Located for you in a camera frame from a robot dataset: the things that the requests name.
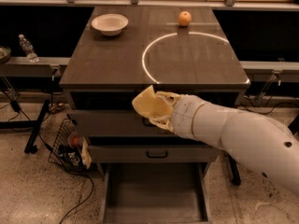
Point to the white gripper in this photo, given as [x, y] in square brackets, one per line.
[184, 117]

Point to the yellow sponge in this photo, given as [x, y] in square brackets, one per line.
[149, 104]

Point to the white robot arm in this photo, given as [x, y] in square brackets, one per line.
[263, 145]

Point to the top grey drawer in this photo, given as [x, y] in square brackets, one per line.
[114, 123]

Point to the grey drawer cabinet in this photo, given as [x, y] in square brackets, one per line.
[108, 72]

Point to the middle grey drawer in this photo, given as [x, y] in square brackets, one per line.
[153, 153]

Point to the bottom open grey drawer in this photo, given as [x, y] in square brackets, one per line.
[154, 193]

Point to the black cabinet leg right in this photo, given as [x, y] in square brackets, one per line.
[236, 177]

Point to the orange fruit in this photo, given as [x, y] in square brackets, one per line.
[184, 18]

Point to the white bowl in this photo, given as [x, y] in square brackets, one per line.
[110, 24]

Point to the black table leg left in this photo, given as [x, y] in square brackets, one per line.
[31, 147]

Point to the clear plastic water bottle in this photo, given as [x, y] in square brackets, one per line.
[28, 49]

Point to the dark bowl at left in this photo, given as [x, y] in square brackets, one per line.
[5, 53]

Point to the wire basket with items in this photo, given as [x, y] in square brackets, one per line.
[67, 147]

